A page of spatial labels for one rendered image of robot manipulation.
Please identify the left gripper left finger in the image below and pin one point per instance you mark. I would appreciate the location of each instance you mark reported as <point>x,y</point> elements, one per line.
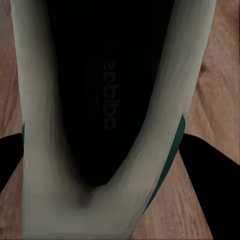
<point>11,152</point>

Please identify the gym shoe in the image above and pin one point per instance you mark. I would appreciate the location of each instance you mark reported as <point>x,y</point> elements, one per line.
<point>105,89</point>

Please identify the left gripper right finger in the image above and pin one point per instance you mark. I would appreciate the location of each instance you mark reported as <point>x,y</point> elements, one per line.
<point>216,181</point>

